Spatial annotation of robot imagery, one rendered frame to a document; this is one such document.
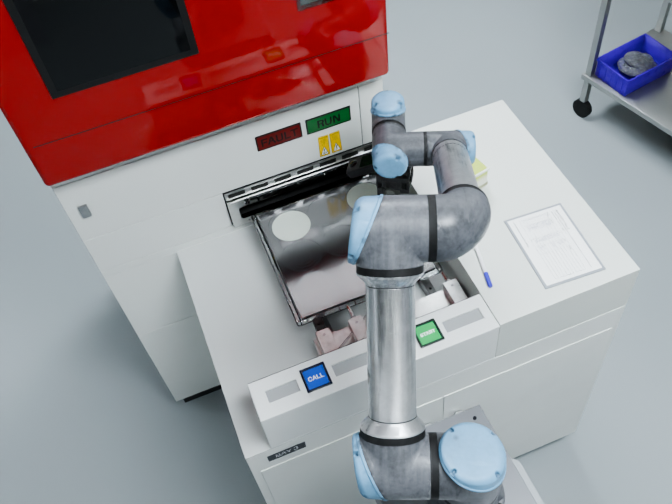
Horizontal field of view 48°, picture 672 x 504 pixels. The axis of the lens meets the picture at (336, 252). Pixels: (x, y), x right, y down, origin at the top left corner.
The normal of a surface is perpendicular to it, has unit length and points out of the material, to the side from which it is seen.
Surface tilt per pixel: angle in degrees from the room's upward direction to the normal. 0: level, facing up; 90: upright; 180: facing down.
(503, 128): 0
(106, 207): 90
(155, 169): 90
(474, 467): 9
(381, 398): 48
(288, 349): 0
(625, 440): 0
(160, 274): 90
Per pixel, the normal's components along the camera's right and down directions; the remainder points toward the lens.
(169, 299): 0.36, 0.73
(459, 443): 0.07, -0.60
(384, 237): -0.07, 0.15
